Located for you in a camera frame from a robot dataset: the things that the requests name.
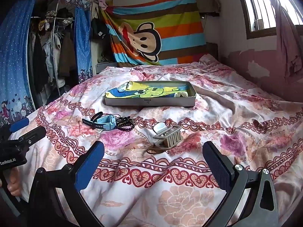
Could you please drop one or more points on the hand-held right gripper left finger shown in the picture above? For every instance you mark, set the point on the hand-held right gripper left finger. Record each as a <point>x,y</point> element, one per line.
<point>90,165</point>

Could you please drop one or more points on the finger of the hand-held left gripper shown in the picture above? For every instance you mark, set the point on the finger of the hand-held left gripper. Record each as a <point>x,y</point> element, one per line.
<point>33,133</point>
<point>20,124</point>

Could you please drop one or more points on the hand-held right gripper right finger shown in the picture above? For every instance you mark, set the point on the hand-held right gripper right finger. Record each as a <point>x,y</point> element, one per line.
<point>214,165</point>

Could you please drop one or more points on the blue wrist watch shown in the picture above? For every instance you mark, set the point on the blue wrist watch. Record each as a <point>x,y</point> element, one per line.
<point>106,121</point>

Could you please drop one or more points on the grey metal tray box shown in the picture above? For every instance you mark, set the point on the grey metal tray box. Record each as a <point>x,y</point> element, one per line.
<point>132,102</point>

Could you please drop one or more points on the person's left hand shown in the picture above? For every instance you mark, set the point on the person's left hand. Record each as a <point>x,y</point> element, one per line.
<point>14,184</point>

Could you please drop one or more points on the floral pink bedsheet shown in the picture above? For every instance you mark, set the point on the floral pink bedsheet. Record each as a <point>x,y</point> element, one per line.
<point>189,194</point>

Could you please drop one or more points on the blue curtain fabric wardrobe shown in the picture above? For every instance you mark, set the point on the blue curtain fabric wardrobe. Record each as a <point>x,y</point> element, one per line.
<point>11,52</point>

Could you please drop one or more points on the hanging clothes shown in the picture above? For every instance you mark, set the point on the hanging clothes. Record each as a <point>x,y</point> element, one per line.
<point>49,52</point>

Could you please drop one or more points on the white cloth strip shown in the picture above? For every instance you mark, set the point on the white cloth strip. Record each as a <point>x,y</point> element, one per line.
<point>181,94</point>

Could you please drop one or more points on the white bedside table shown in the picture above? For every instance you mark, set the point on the white bedside table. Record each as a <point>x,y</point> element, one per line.
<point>101,66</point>

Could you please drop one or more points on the dark wooden headboard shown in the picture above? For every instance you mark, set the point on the dark wooden headboard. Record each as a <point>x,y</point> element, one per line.
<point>211,49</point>

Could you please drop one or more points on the black hanging bag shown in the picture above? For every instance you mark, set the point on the black hanging bag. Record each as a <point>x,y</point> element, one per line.
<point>98,30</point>

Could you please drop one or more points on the striped monkey blanket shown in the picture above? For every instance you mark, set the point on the striped monkey blanket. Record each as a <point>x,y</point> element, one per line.
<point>180,28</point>

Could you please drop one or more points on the pink window curtain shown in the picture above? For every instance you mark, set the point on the pink window curtain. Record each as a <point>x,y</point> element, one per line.
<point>287,40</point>

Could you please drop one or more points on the barred window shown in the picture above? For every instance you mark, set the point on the barred window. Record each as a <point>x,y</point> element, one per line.
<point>260,4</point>

